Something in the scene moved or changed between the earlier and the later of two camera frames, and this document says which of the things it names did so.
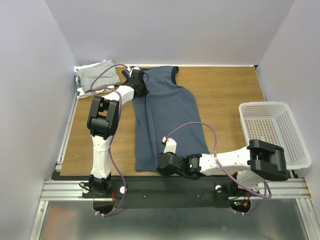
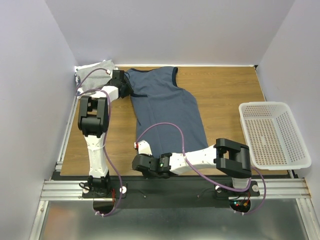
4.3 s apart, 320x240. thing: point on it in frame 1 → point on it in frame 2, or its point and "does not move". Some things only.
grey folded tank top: x=87 y=74 does not move
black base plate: x=169 y=191 does not move
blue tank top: x=167 y=110 does not move
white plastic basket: x=271 y=122 does not move
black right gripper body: x=162 y=164 → x=137 y=165
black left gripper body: x=144 y=91 → x=128 y=89
